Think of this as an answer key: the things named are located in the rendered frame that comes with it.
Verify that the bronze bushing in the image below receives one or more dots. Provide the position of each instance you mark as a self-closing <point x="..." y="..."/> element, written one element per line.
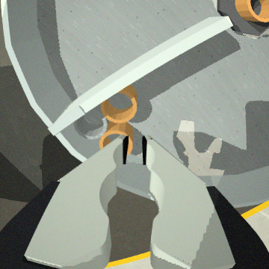
<point x="118" y="128"/>
<point x="121" y="115"/>
<point x="245" y="10"/>

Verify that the grey metal sleeve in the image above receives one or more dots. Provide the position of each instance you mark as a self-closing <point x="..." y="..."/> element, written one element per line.
<point x="91" y="131"/>

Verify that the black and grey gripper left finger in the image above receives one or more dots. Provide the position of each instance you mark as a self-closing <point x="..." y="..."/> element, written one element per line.
<point x="65" y="226"/>

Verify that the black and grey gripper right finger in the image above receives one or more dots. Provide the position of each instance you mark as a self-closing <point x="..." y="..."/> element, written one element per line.
<point x="197" y="227"/>

